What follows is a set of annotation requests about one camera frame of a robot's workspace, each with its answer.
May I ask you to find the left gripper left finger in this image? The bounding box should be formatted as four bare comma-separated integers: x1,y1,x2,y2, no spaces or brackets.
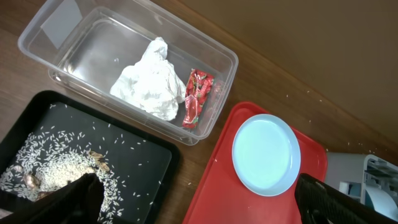
1,174,104,224

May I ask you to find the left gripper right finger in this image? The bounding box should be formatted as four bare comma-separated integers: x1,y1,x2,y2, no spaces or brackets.
295,173,397,224

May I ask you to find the light blue plate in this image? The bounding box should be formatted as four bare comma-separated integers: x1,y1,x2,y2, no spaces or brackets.
231,114,302,197

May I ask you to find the white napkin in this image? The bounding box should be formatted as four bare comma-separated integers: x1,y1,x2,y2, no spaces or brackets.
110,37,186,121

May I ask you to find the red sauce packet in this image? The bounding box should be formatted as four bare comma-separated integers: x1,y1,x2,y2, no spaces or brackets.
182,69,214,129

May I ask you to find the light blue food bowl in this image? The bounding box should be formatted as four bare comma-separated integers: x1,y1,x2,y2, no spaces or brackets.
365,186,397,221

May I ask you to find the grey dishwasher rack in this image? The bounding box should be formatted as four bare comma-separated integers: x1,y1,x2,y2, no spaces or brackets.
325,152,397,205

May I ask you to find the food scraps and rice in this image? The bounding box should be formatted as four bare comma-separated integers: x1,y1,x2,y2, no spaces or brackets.
0,104,156,224

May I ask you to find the black plastic tray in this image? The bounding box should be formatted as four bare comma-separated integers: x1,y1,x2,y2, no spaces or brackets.
1,91,180,223

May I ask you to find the red serving tray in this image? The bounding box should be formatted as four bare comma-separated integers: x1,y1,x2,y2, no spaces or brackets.
183,102,328,224

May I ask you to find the clear plastic bin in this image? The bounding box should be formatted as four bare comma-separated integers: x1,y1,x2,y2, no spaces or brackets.
18,0,238,146

